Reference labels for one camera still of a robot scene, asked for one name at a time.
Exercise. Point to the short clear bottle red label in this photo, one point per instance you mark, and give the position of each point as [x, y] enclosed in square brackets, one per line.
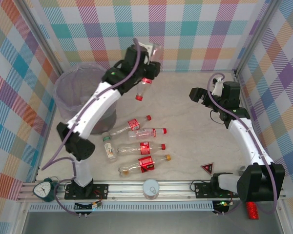
[140, 91]

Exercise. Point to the clear bottle barcode red label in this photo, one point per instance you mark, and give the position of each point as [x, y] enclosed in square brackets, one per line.
[133, 124]

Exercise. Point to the clear bottle white red label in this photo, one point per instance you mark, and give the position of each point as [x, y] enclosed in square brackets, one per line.
[144, 134]

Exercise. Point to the bin with purple bag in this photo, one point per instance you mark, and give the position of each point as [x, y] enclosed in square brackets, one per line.
[70, 90]

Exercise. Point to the slim clear bottle red label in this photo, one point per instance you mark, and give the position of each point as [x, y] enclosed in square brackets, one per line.
[144, 148]

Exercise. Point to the small bottle green cap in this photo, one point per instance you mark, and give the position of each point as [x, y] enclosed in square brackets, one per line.
[110, 148]

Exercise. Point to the clear bottle orange cap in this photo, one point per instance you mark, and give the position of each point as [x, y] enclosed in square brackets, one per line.
[146, 164]

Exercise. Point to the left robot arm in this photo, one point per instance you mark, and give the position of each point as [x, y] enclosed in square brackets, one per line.
[92, 109]

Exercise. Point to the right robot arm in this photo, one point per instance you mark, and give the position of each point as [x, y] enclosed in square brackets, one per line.
[246, 141]

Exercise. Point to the red black triangle sign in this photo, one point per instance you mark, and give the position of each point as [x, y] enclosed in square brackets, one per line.
[207, 168]

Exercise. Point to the silver tin can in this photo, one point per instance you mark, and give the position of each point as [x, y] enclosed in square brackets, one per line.
[151, 189]

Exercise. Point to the small black controller board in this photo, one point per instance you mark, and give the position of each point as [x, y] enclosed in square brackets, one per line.
[83, 206]
[222, 204]

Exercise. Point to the red glitter microphone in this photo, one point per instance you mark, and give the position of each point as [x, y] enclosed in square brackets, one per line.
[252, 210]

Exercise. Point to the green alarm clock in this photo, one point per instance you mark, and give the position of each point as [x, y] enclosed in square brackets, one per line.
[42, 190]

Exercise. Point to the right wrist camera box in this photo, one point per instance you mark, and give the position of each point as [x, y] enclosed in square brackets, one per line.
[218, 87]

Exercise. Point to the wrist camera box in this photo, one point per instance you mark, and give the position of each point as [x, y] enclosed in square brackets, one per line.
[144, 46]
[218, 87]

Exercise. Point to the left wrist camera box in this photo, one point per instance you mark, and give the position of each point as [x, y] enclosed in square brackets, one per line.
[144, 46]

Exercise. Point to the aluminium frame post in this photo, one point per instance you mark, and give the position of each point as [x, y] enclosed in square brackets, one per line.
[39, 34]
[256, 36]

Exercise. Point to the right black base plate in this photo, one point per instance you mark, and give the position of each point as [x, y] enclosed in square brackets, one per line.
[202, 190]

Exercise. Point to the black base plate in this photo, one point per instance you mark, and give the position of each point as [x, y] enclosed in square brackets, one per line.
[202, 190]
[100, 190]

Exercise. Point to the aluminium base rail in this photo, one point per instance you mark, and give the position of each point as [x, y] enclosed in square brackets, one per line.
[127, 189]

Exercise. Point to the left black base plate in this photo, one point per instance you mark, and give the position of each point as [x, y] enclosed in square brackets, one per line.
[100, 190]

